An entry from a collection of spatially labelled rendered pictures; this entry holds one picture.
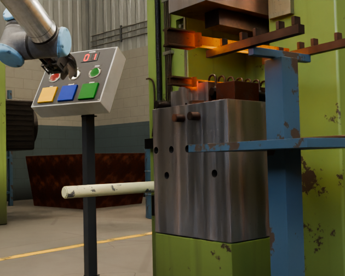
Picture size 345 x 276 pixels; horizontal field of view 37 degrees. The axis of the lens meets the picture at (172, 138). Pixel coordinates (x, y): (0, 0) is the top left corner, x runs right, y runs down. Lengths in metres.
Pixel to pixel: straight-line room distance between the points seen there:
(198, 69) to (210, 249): 0.77
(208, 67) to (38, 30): 0.82
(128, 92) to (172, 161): 8.97
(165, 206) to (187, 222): 0.12
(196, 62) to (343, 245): 0.93
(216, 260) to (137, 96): 8.98
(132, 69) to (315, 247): 9.26
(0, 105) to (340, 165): 5.38
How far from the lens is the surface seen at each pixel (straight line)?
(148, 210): 6.57
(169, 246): 1.86
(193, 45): 1.33
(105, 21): 11.56
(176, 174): 1.80
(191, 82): 1.82
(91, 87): 2.09
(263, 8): 2.06
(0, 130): 6.56
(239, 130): 1.65
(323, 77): 1.65
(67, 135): 11.37
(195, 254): 1.76
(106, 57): 2.17
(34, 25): 1.58
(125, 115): 10.79
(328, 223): 1.65
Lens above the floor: 0.73
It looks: 2 degrees up
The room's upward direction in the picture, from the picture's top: 1 degrees counter-clockwise
